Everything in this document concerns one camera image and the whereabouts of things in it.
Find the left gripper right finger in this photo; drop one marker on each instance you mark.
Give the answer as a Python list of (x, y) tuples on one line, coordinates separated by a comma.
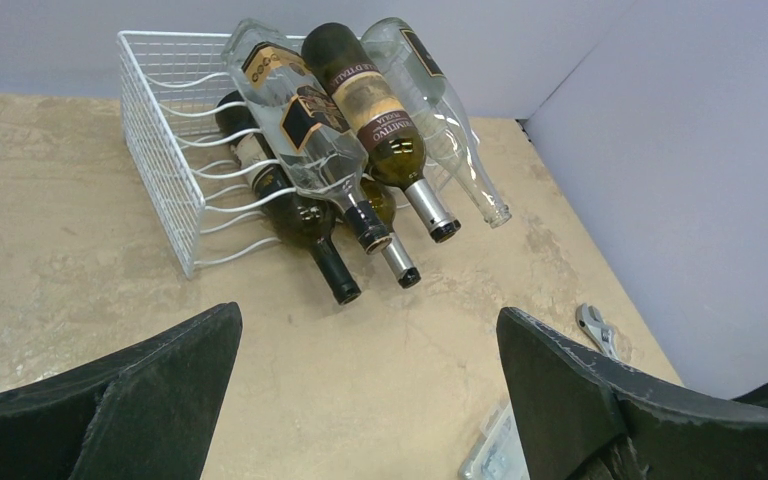
[(583, 415)]

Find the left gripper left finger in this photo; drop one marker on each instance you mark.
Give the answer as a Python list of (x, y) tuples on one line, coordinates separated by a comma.
[(148, 411)]

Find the dark green wine bottle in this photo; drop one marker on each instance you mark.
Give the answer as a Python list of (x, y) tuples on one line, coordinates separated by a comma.
[(300, 222)]

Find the square clear liquor bottle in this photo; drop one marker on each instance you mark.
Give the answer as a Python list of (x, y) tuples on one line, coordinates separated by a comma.
[(304, 127)]

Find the olive green wine bottle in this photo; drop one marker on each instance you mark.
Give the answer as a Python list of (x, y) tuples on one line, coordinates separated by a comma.
[(396, 150)]

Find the clear glass wine bottle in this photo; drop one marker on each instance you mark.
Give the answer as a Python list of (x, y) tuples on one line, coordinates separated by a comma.
[(436, 109)]

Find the clear plastic screw box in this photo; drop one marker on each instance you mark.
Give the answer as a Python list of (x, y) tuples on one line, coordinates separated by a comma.
[(498, 453)]

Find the red handled adjustable wrench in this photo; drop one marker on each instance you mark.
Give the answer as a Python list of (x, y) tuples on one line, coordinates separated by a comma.
[(592, 323)]

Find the white wire wine rack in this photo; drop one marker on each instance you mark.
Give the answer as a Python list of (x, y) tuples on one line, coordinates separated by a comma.
[(162, 116)]

